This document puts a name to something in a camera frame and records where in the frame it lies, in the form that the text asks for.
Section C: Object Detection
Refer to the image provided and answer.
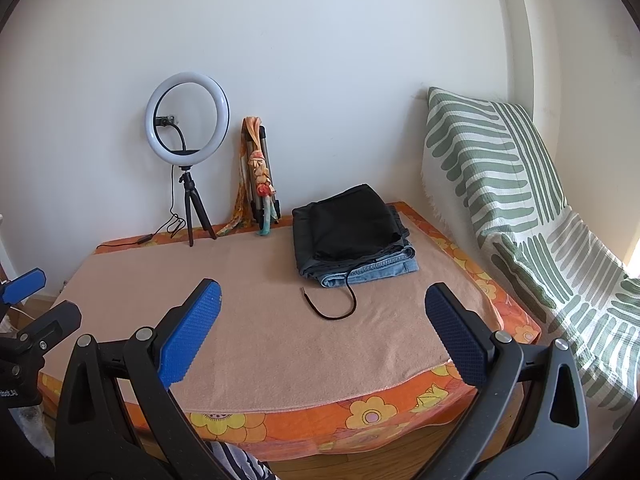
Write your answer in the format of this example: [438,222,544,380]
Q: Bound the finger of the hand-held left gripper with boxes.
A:
[0,269,48,306]
[16,301,82,357]

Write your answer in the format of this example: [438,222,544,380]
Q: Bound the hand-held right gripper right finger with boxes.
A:
[410,282,591,480]

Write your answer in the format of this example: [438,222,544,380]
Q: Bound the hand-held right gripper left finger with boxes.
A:
[54,278,236,480]

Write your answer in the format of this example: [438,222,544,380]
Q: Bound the black pants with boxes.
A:
[311,184,411,262]

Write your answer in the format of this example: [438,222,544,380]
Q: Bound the folded dark grey pants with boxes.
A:
[291,202,416,279]

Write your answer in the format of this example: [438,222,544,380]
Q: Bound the white fluffy cloth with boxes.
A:
[9,402,56,461]

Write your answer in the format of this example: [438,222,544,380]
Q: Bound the pink blanket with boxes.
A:
[42,210,501,414]

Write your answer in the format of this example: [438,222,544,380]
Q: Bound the folded blue jeans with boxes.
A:
[317,249,420,289]

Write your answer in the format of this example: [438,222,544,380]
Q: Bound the bed with orange floral sheet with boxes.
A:
[40,201,544,461]

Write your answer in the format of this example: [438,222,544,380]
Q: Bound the small black tripod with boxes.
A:
[177,165,217,248]

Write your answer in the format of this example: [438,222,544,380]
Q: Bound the person's striped clothing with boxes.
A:
[207,441,276,480]

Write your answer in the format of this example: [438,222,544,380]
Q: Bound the green striped pillow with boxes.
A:
[419,86,640,432]

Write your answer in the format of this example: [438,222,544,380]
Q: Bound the orange scarf and folded stand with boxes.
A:
[216,116,281,237]

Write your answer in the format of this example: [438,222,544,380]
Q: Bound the folded tripod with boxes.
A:
[249,126,282,226]

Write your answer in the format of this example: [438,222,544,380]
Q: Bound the black ring light cable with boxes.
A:
[95,165,187,250]

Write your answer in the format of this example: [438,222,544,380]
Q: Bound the black drawstring cord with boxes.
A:
[299,260,358,320]

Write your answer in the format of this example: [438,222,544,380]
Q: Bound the white ring light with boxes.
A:
[145,72,231,167]

